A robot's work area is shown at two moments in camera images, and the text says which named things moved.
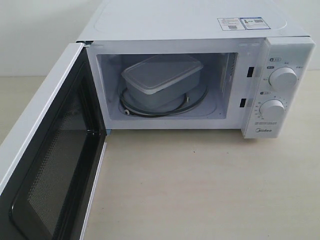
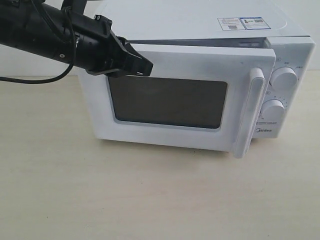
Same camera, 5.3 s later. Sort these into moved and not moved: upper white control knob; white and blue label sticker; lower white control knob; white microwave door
Moved: white microwave door
Not moved: lower white control knob; upper white control knob; white and blue label sticker
